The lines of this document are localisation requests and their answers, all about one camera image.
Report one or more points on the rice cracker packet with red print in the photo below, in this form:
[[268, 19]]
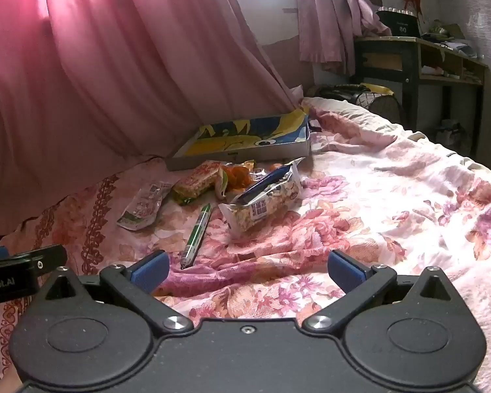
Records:
[[196, 178]]

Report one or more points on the orange white green snack packet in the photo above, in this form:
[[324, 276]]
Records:
[[235, 178]]

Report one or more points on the cardboard box with yellow-blue lining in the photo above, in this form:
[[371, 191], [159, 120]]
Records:
[[245, 135]]

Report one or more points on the pink curtain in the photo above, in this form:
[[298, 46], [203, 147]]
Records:
[[106, 69]]

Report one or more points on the floral pink blanket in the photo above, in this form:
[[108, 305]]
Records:
[[392, 196]]

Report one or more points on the dark wooden desk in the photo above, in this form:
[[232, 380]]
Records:
[[392, 51]]

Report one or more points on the green stick-shaped packet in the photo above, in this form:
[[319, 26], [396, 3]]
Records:
[[194, 235]]

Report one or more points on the pink bedsheet with lace pattern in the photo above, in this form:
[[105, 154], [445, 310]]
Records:
[[98, 221]]

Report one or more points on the desk clutter pile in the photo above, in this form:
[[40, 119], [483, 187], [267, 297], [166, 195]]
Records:
[[446, 36]]

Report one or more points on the black box on desk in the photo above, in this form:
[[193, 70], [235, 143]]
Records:
[[399, 24]]

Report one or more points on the lilac tied curtain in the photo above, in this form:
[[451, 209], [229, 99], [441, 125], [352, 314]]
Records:
[[327, 20]]

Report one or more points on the small tangerine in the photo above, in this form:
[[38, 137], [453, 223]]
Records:
[[275, 167]]

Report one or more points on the yellow snack packet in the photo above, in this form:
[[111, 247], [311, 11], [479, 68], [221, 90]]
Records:
[[184, 199]]

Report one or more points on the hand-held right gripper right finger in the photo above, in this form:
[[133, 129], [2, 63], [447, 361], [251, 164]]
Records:
[[343, 269]]

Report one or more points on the large clear and blue snack packet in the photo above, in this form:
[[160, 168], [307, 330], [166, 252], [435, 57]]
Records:
[[266, 202]]

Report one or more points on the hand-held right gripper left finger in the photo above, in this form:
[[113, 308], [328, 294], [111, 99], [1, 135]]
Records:
[[149, 271]]

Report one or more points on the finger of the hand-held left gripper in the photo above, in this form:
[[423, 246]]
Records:
[[45, 260]]

